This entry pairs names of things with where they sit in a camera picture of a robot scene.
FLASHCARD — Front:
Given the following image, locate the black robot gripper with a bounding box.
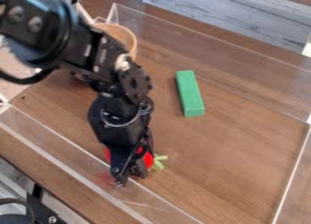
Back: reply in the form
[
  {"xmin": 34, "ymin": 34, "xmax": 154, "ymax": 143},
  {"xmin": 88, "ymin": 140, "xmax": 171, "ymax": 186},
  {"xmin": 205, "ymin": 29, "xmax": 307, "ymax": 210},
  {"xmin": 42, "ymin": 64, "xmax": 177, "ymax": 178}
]
[{"xmin": 88, "ymin": 96, "xmax": 155, "ymax": 186}]

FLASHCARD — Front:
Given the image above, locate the red plush tomato toy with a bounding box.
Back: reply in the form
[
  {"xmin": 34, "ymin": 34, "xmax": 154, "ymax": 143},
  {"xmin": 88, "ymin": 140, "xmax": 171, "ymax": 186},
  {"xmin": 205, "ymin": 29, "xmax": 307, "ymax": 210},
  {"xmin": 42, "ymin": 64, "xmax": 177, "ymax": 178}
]
[{"xmin": 104, "ymin": 148, "xmax": 170, "ymax": 170}]

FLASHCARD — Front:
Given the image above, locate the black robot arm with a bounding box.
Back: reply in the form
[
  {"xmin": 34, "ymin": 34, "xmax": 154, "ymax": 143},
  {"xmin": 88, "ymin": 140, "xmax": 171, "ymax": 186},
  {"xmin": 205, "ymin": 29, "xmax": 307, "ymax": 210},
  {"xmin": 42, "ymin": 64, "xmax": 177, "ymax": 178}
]
[{"xmin": 0, "ymin": 0, "xmax": 155, "ymax": 186}]

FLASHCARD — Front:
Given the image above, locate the green rectangular block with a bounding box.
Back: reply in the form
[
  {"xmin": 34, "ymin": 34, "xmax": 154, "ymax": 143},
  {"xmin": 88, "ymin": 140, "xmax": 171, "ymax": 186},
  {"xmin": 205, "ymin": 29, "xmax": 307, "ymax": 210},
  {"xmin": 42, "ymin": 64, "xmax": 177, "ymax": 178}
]
[{"xmin": 177, "ymin": 70, "xmax": 206, "ymax": 117}]

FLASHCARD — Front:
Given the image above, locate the clear acrylic table barrier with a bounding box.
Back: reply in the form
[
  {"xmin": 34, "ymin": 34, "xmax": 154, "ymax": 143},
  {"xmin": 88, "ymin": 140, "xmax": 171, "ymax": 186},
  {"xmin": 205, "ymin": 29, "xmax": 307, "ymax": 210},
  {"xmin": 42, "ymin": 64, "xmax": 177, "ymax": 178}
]
[{"xmin": 0, "ymin": 5, "xmax": 311, "ymax": 224}]

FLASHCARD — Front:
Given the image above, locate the wooden bowl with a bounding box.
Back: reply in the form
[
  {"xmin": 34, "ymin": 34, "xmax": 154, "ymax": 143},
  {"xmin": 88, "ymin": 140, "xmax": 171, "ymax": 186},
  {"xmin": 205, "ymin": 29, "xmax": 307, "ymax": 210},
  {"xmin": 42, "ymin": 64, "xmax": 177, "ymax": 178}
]
[{"xmin": 94, "ymin": 23, "xmax": 138, "ymax": 59}]

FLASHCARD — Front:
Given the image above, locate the black clamp bracket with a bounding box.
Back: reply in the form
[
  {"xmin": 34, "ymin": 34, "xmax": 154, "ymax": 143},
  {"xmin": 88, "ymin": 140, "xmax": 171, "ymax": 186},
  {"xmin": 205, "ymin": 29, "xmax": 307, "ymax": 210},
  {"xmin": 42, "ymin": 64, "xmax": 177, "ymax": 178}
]
[{"xmin": 27, "ymin": 184, "xmax": 68, "ymax": 224}]

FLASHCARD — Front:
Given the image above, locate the black cable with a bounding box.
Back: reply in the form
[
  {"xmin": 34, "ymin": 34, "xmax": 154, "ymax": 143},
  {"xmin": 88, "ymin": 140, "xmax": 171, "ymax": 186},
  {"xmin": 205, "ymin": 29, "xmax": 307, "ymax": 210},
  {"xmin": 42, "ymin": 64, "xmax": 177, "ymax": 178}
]
[{"xmin": 0, "ymin": 198, "xmax": 38, "ymax": 224}]

